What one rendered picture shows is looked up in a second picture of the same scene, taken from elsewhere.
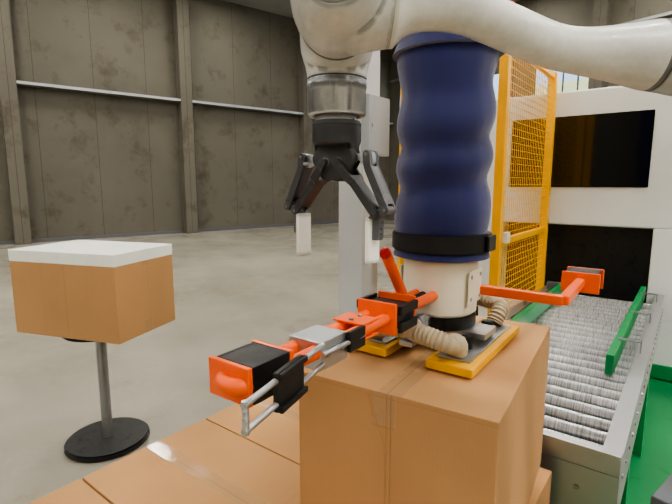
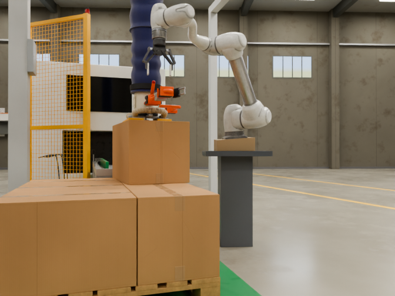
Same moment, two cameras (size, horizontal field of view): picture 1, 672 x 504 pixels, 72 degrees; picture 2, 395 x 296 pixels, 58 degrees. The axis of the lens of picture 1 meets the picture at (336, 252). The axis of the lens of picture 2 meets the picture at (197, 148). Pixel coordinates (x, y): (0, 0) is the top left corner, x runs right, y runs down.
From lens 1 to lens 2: 1.83 m
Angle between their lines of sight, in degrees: 55
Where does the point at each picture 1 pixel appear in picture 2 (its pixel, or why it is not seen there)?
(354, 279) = (21, 144)
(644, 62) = (205, 44)
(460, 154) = (157, 60)
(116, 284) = not seen: outside the picture
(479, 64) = not seen: hidden behind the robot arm
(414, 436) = (168, 131)
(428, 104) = (149, 44)
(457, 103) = not seen: hidden behind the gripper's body
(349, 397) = (148, 124)
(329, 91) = (163, 32)
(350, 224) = (17, 111)
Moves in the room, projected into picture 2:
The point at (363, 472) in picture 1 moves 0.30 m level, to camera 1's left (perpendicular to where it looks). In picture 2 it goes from (153, 147) to (116, 147)
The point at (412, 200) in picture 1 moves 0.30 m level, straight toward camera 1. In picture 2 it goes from (144, 72) to (173, 65)
